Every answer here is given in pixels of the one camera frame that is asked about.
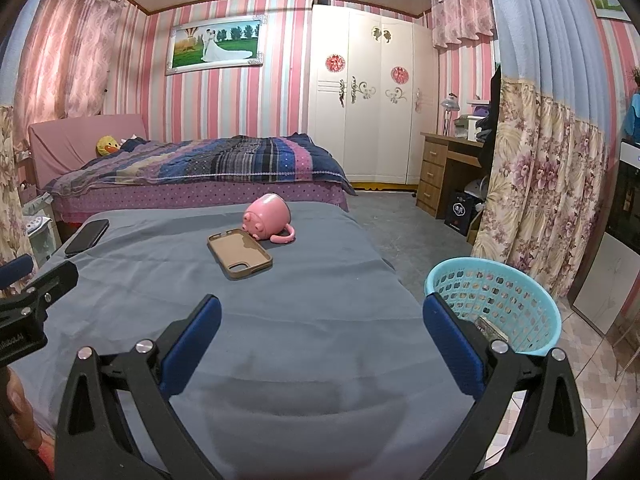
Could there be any black paper bag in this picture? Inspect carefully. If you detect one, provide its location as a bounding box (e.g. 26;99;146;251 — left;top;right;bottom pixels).
444;190;476;236

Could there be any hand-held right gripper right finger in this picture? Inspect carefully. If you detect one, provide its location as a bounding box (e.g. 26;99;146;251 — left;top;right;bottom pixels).
422;292;588;480

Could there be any white panel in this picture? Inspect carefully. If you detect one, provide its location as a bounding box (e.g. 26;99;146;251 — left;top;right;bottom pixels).
572;232;640;336

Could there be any pink headboard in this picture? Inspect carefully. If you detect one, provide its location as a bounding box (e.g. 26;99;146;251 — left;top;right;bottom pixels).
27;114;148;191

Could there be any white wardrobe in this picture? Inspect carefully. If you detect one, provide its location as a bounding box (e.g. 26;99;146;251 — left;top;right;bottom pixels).
306;5;441;186

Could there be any white box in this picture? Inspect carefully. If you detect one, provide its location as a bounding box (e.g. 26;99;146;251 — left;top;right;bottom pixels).
452;115;488;141

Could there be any long pink curtain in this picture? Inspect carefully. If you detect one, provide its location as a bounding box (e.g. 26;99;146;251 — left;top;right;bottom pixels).
12;0;146;141

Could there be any light blue plastic basket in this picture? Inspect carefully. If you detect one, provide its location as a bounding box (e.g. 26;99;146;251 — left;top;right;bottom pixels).
424;257;561;356

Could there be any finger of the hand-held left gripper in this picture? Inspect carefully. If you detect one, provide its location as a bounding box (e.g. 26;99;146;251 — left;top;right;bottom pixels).
0;254;35;288
0;260;80;321

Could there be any brown phone case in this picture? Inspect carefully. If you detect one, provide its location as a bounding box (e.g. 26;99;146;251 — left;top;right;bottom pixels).
207;228;274;281

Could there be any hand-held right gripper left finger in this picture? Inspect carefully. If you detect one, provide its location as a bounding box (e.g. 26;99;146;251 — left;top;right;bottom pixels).
56;294;223;480

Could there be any purple polka-dot bed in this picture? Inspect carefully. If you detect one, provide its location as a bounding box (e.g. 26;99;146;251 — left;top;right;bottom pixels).
27;114;358;226

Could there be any white nightstand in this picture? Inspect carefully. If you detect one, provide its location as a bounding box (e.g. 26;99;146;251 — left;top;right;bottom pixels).
22;195;56;261

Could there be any black phone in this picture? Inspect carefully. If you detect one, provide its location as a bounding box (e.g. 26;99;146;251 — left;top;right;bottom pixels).
64;218;111;258

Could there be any striped purple quilt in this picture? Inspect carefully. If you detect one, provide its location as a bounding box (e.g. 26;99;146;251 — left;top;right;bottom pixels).
44;133;358;198

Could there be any person's left hand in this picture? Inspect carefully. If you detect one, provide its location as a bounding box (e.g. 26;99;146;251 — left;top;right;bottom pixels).
5;365;48;456

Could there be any wooden desk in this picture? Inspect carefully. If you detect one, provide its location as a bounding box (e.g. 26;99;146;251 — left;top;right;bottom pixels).
416;131;488;220

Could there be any pink pig mug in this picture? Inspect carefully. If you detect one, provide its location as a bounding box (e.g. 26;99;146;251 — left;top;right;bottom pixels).
242;193;296;246

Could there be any framed wedding photo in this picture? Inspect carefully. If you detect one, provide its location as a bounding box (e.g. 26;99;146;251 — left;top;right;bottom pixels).
165;14;267;76

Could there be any short pink curtain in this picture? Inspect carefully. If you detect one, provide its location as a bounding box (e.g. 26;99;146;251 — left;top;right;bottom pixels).
431;0;498;51

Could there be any desk lamp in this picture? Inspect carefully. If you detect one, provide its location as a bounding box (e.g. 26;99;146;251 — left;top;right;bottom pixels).
439;94;460;136

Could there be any blue floral curtain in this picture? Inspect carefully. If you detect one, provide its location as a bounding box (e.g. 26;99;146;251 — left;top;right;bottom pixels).
472;0;626;301
0;0;38;296

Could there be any dark hanging clothing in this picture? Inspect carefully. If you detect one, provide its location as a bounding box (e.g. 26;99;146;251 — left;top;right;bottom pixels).
477;65;502;168

